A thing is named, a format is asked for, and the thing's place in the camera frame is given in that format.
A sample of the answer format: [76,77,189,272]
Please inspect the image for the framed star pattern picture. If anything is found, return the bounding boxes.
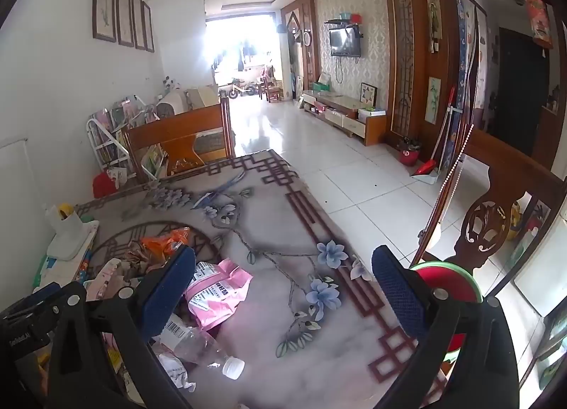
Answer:
[360,82,378,108]

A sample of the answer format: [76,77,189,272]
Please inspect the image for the wall-mounted television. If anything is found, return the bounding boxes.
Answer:
[329,27,361,57]

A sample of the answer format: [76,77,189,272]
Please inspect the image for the small framed wall picture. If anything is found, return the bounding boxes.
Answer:
[142,1,155,53]

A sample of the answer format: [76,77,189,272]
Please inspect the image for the pink packet with white label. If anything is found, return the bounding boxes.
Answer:
[184,258,253,331]

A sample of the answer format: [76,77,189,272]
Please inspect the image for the clear plastic bottle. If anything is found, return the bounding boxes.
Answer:
[159,320,246,381]

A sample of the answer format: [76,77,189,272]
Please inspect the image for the shelf above television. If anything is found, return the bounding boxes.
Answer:
[325,14,364,29]

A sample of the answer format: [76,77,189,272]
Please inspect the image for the white fridge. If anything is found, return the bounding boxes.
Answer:
[514,205,567,316]

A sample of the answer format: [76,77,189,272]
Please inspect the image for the red wall hanging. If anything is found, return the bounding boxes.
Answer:
[525,0,554,50]

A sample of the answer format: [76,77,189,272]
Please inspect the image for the plain-back wooden chair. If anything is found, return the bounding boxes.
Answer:
[120,96,235,184]

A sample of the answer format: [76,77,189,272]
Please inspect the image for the red bag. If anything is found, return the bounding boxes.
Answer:
[92,172,118,199]

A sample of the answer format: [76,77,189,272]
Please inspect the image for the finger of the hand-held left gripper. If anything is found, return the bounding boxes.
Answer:
[32,282,63,304]

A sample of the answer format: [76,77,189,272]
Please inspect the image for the red flower pot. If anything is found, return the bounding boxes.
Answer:
[398,136,421,166]

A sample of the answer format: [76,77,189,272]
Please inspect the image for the carved-back wooden chair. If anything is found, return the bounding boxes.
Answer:
[419,123,567,316]

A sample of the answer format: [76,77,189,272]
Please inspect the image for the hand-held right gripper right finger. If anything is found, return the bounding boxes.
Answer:
[371,244,521,409]

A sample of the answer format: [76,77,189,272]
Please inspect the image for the bamboo wall scroll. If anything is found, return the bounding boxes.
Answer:
[425,77,442,125]

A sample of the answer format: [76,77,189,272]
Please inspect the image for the small wooden chair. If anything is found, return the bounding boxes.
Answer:
[259,68,284,103]

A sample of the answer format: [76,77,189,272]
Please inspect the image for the red-handled broom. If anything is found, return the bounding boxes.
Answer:
[432,88,457,170]

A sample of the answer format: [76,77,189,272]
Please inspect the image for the wooden television cabinet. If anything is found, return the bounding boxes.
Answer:
[301,90,387,146]

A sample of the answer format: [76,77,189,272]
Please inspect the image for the white pet carrier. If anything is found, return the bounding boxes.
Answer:
[156,88,187,119]

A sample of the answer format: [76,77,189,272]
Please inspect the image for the white book rack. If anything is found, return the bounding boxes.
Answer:
[86,96,169,179]

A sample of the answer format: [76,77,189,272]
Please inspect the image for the crumpled brown wrapper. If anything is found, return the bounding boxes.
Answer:
[115,241,156,277]

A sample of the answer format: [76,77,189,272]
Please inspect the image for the dark door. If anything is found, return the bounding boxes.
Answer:
[492,27,550,157]

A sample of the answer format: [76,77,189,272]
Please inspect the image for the floral table cover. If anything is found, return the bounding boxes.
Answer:
[73,149,448,409]

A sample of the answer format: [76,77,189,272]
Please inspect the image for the red basin with green rim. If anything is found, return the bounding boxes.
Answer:
[408,260,483,360]

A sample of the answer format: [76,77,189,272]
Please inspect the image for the yellow potty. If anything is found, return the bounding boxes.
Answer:
[507,203,522,241]

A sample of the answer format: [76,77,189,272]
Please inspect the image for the orange snack packet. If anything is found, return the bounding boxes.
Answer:
[141,227,191,264]

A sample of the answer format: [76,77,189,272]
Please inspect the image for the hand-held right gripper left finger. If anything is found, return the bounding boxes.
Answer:
[46,243,198,409]

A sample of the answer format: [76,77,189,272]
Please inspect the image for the white beaded cord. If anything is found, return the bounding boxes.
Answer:
[436,123,475,219]

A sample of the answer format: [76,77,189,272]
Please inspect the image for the white balance bike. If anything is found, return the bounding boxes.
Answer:
[220,78,258,102]

